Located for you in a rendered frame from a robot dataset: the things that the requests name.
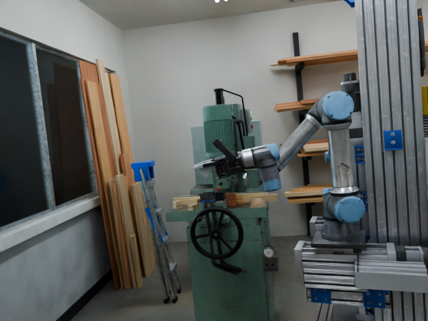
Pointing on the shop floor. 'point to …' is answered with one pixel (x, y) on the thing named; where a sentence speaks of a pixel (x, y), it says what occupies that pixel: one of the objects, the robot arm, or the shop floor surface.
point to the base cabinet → (232, 283)
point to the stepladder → (141, 174)
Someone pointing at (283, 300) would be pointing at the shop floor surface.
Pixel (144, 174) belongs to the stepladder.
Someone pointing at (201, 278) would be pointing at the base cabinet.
